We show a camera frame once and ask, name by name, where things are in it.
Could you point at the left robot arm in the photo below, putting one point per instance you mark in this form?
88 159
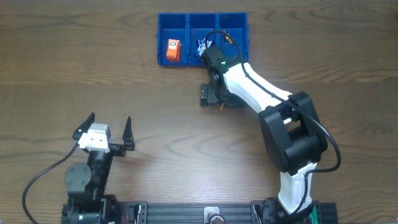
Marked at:
93 180

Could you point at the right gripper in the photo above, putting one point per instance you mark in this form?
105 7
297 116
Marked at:
207 96

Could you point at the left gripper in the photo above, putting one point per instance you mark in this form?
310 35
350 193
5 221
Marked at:
118 149

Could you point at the mounting rail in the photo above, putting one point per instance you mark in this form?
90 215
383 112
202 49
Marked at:
180 213

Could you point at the blue tray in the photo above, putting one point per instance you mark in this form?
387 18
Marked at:
174 25

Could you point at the orange candy box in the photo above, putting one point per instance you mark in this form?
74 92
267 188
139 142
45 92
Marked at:
173 50

